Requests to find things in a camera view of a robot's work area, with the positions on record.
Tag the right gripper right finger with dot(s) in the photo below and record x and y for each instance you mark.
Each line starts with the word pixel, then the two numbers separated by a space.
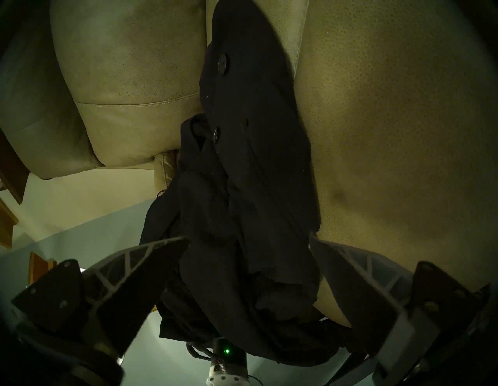
pixel 369 303

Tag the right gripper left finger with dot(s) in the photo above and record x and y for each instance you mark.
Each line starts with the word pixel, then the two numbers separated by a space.
pixel 132 295

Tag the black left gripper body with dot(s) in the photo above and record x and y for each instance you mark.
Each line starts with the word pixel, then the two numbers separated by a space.
pixel 229 356

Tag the black jacket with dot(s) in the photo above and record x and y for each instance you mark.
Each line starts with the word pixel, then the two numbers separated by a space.
pixel 249 194

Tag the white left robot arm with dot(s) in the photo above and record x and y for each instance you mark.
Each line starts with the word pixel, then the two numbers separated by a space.
pixel 227 377

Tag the beige leather sofa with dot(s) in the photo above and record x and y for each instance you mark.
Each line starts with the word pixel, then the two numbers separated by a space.
pixel 389 136

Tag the small wooden wall shelf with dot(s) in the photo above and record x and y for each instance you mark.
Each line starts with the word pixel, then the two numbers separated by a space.
pixel 7 225

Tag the live-edge wooden wall shelf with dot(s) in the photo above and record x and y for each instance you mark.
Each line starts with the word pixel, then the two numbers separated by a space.
pixel 11 171

